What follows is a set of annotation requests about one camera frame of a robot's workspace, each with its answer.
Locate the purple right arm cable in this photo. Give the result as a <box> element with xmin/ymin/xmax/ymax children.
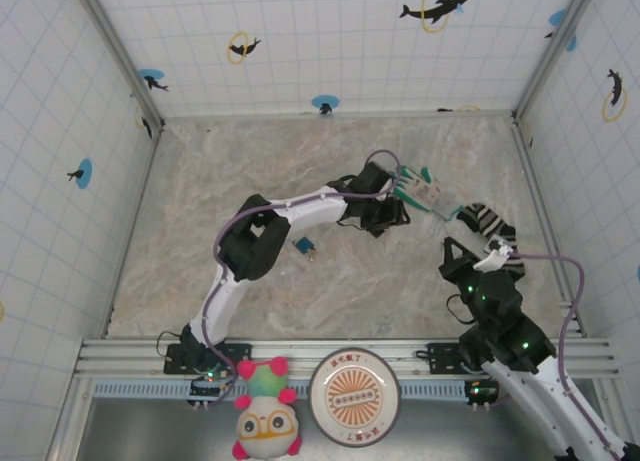
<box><xmin>488</xmin><ymin>250</ymin><xmax>629</xmax><ymax>460</ymax></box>

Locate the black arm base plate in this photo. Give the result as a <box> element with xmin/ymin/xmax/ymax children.
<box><xmin>163</xmin><ymin>341</ymin><xmax>253</xmax><ymax>377</ymax></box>
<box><xmin>426</xmin><ymin>341</ymin><xmax>501</xmax><ymax>378</ymax></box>

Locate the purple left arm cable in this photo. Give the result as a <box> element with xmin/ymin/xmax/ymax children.
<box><xmin>202</xmin><ymin>149</ymin><xmax>401</xmax><ymax>406</ymax></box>

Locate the aluminium front mounting rail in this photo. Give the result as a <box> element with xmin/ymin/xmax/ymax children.
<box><xmin>73</xmin><ymin>336</ymin><xmax>621</xmax><ymax>381</ymax></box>

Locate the large dolphin yellow ring sticker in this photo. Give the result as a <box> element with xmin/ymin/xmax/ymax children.
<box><xmin>398</xmin><ymin>0</ymin><xmax>476</xmax><ymax>35</ymax></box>

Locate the aluminium side base rail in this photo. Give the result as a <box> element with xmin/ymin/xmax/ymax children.
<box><xmin>510</xmin><ymin>115</ymin><xmax>587</xmax><ymax>340</ymax></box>
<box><xmin>101</xmin><ymin>123</ymin><xmax>166</xmax><ymax>340</ymax></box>

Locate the white green work glove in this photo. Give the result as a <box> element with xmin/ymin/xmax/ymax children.
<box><xmin>392</xmin><ymin>165</ymin><xmax>464</xmax><ymax>221</ymax></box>

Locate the round printed plate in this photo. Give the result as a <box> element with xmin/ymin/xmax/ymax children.
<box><xmin>308</xmin><ymin>348</ymin><xmax>402</xmax><ymax>448</ymax></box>

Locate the aluminium frame post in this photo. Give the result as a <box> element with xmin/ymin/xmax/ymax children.
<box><xmin>510</xmin><ymin>0</ymin><xmax>600</xmax><ymax>123</ymax></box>
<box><xmin>72</xmin><ymin>0</ymin><xmax>167</xmax><ymax>130</ymax></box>

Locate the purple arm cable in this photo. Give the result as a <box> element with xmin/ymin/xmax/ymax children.
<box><xmin>202</xmin><ymin>149</ymin><xmax>401</xmax><ymax>406</ymax></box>
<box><xmin>488</xmin><ymin>250</ymin><xmax>629</xmax><ymax>460</ymax></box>

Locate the white slotted cable duct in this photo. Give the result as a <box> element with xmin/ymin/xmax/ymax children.
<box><xmin>92</xmin><ymin>379</ymin><xmax>501</xmax><ymax>401</ymax></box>

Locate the small circuit board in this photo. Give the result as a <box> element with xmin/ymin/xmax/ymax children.
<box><xmin>187</xmin><ymin>365</ymin><xmax>239</xmax><ymax>410</ymax></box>
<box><xmin>463</xmin><ymin>379</ymin><xmax>500</xmax><ymax>412</ymax></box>

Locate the dolphin blue circle sticker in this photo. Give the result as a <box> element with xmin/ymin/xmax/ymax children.
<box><xmin>310</xmin><ymin>94</ymin><xmax>341</xmax><ymax>117</ymax></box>
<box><xmin>136</xmin><ymin>68</ymin><xmax>171</xmax><ymax>94</ymax></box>
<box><xmin>542</xmin><ymin>7</ymin><xmax>579</xmax><ymax>53</ymax></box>
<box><xmin>65</xmin><ymin>157</ymin><xmax>95</xmax><ymax>189</ymax></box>

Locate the black white striped sock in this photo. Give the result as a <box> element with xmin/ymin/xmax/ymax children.
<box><xmin>455</xmin><ymin>203</ymin><xmax>526</xmax><ymax>282</ymax></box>

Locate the panda plush toy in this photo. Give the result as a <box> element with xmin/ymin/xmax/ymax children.
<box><xmin>231</xmin><ymin>356</ymin><xmax>303</xmax><ymax>460</ymax></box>

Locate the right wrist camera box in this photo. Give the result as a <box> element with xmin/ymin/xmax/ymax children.
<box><xmin>471</xmin><ymin>234</ymin><xmax>515</xmax><ymax>273</ymax></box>

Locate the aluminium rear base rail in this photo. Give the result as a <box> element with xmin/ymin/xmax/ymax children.
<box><xmin>160</xmin><ymin>108</ymin><xmax>517</xmax><ymax>123</ymax></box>

